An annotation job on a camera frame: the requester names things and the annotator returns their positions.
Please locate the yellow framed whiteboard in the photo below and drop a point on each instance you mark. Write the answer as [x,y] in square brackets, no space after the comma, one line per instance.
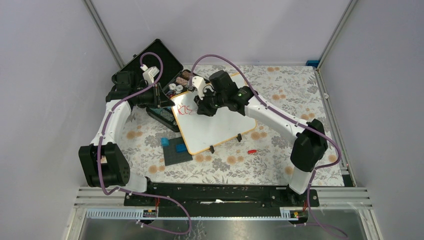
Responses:
[200,132]

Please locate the light blue building brick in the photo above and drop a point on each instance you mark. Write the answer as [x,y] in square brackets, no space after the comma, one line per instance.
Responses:
[164,142]

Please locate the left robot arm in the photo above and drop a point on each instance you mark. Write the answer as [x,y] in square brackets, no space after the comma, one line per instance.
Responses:
[103,163]

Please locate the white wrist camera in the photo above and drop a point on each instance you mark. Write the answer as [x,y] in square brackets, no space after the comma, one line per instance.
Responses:
[199,84]
[149,73]

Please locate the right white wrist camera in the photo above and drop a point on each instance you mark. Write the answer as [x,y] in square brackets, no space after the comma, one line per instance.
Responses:
[199,84]

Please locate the floral table mat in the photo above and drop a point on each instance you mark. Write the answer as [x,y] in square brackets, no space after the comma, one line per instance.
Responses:
[293,89]

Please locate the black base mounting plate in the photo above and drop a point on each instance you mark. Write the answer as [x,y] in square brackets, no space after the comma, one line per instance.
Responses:
[220,200]

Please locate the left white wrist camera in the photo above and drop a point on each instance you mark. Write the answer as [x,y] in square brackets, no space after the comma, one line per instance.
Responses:
[149,73]

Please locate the dark blue building brick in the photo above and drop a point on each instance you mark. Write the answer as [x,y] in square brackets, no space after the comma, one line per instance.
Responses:
[181,148]

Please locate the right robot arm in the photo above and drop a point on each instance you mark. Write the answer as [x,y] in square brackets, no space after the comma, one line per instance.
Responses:
[307,137]

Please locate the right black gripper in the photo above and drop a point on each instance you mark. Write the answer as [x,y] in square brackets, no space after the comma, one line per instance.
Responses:
[202,107]

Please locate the blue corner bracket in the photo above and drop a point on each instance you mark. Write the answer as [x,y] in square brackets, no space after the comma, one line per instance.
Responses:
[312,63]

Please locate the dark grey building baseplate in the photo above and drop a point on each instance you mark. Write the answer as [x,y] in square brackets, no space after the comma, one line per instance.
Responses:
[175,151]

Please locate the black poker chip case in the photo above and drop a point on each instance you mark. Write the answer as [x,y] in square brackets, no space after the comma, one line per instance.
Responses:
[129,80]

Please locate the white poker chip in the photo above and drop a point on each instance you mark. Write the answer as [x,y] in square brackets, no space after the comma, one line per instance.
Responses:
[172,86]

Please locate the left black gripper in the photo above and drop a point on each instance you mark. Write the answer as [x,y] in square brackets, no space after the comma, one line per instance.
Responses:
[160,99]

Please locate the black whiteboard foot clip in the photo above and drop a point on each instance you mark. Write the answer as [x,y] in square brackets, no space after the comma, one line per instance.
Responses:
[239,137]

